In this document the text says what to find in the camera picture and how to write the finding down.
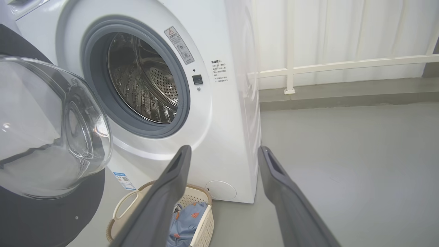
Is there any blue cartoon print garment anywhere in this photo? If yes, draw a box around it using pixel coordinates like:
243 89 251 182
167 201 209 247

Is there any white front-load washing machine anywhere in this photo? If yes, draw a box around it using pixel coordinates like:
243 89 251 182
6 0 263 205

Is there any white metal railing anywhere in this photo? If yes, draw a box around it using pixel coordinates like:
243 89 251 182
248 0 439 95

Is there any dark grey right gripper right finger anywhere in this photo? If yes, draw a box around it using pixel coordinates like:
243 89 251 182
258 145 341 247

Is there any round black glass washer door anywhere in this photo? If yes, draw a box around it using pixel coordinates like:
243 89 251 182
0 23 113 247

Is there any black text notice label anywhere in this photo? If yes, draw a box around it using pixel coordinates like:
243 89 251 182
211 59 228 85

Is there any grey warning sticker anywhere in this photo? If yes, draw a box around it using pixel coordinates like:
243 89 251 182
164 26 195 65

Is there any cream perforated laundry basket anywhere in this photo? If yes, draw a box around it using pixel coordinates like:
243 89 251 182
105 180 215 247

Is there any blue energy label sticker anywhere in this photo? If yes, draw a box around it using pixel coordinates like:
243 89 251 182
113 172 137 191

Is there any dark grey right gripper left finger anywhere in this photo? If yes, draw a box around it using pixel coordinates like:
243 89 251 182
109 145 192 247

